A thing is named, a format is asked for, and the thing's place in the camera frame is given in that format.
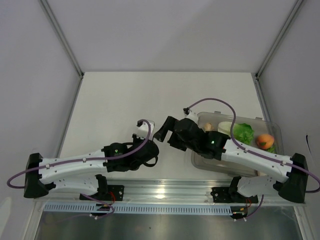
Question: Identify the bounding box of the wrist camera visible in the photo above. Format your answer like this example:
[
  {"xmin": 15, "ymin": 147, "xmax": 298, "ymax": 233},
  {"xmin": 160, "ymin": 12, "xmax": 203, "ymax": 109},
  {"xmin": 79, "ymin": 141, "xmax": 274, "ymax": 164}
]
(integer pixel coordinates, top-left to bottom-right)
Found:
[
  {"xmin": 136, "ymin": 120, "xmax": 155, "ymax": 140},
  {"xmin": 183, "ymin": 107, "xmax": 199, "ymax": 124}
]

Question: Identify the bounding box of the aluminium frame post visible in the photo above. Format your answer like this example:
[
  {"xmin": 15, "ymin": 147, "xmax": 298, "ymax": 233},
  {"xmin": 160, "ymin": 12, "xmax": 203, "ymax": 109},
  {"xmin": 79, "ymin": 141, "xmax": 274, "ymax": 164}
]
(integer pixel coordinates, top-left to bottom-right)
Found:
[
  {"xmin": 38, "ymin": 0, "xmax": 84, "ymax": 79},
  {"xmin": 255, "ymin": 0, "xmax": 307, "ymax": 81}
]

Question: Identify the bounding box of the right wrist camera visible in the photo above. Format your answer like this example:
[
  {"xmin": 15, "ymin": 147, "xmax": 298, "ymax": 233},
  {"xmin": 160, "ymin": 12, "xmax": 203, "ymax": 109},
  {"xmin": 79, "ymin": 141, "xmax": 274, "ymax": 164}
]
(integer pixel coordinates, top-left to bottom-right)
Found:
[{"xmin": 183, "ymin": 107, "xmax": 199, "ymax": 124}]

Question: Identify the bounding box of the small beige mushroom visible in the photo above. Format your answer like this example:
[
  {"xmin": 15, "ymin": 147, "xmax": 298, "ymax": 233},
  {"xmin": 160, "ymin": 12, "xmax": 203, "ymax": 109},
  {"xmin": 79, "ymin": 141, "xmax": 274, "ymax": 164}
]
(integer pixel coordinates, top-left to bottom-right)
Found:
[{"xmin": 203, "ymin": 122, "xmax": 214, "ymax": 132}]

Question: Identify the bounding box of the peach fruit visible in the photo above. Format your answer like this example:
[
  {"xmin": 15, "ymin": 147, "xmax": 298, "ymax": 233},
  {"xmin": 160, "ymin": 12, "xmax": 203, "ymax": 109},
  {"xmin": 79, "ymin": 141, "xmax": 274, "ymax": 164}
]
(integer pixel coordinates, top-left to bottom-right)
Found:
[{"xmin": 255, "ymin": 133, "xmax": 275, "ymax": 150}]

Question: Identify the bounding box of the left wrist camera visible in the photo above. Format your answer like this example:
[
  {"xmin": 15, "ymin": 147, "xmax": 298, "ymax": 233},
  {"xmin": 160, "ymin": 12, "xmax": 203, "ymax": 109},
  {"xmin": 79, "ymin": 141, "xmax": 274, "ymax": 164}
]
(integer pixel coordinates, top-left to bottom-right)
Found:
[{"xmin": 136, "ymin": 120, "xmax": 155, "ymax": 140}]

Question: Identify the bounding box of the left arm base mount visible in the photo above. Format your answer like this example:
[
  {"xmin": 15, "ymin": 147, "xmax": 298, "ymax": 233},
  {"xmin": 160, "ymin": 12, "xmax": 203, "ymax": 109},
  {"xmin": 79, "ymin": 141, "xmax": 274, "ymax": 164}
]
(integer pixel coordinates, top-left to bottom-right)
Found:
[{"xmin": 90, "ymin": 185, "xmax": 125, "ymax": 202}]

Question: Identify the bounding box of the clear plastic food container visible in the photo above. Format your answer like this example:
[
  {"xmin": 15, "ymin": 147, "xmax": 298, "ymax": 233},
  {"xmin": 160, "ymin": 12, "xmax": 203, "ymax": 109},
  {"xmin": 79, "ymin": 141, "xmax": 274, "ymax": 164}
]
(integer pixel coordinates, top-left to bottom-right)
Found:
[{"xmin": 191, "ymin": 112, "xmax": 284, "ymax": 177}]

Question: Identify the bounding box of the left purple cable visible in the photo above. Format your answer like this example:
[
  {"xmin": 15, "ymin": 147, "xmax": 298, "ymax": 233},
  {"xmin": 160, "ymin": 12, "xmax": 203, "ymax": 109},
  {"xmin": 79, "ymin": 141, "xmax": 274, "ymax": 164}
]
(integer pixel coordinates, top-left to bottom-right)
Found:
[{"xmin": 6, "ymin": 119, "xmax": 154, "ymax": 189}]

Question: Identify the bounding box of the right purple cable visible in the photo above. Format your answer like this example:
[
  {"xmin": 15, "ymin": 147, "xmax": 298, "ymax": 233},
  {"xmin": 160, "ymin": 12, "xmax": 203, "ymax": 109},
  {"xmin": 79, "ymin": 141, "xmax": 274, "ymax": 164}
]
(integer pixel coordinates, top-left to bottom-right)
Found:
[{"xmin": 183, "ymin": 97, "xmax": 320, "ymax": 193}]

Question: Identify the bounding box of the aluminium mounting rail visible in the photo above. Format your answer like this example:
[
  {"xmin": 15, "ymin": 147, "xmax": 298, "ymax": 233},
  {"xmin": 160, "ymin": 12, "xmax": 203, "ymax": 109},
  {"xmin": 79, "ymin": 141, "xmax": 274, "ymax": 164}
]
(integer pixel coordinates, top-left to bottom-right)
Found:
[{"xmin": 34, "ymin": 178, "xmax": 306, "ymax": 206}]

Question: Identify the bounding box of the green lettuce leaf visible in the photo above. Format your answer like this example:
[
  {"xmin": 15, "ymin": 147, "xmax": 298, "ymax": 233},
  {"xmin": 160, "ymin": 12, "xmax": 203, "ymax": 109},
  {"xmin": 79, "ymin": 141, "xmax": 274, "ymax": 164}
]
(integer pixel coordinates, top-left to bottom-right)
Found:
[{"xmin": 217, "ymin": 121, "xmax": 255, "ymax": 145}]

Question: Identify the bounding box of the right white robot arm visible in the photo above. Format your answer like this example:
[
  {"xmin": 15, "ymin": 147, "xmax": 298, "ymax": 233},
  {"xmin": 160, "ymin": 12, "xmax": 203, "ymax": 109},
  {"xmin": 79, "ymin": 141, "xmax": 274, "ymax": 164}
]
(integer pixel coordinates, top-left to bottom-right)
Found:
[{"xmin": 153, "ymin": 116, "xmax": 308, "ymax": 204}]

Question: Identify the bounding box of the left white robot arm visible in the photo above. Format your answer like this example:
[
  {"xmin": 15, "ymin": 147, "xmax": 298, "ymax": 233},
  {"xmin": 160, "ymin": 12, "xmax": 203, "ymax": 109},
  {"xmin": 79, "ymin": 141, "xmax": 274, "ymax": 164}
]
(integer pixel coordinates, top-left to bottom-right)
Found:
[{"xmin": 23, "ymin": 134, "xmax": 160, "ymax": 201}]

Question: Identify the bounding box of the right aluminium frame post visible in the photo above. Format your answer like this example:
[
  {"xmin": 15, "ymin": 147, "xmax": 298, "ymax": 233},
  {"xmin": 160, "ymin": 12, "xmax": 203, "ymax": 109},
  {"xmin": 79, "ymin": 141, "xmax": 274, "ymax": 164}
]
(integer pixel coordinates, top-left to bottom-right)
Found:
[{"xmin": 255, "ymin": 0, "xmax": 307, "ymax": 81}]

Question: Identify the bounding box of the purple cable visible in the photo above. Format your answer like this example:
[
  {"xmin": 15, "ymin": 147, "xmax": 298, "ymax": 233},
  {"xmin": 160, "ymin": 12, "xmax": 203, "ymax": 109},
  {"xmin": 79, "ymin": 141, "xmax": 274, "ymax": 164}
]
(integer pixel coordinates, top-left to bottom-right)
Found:
[
  {"xmin": 183, "ymin": 97, "xmax": 320, "ymax": 193},
  {"xmin": 6, "ymin": 119, "xmax": 154, "ymax": 189}
]

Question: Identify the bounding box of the left aluminium frame post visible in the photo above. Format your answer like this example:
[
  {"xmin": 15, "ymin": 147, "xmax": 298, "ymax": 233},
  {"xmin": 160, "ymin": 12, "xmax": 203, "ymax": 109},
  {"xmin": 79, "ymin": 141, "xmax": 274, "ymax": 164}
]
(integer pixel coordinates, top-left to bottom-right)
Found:
[{"xmin": 38, "ymin": 0, "xmax": 84, "ymax": 79}]

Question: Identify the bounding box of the white slotted cable duct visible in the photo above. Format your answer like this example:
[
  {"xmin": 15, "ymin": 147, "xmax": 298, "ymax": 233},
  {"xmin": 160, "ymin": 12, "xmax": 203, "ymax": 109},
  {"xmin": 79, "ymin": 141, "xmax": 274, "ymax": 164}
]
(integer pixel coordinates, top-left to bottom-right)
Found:
[{"xmin": 43, "ymin": 202, "xmax": 233, "ymax": 216}]

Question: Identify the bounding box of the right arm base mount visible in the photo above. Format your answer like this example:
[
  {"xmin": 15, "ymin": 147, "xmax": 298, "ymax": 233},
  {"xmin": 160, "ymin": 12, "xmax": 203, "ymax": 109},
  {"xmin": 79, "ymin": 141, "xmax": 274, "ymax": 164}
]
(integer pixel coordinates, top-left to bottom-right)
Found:
[{"xmin": 210, "ymin": 187, "xmax": 259, "ymax": 204}]

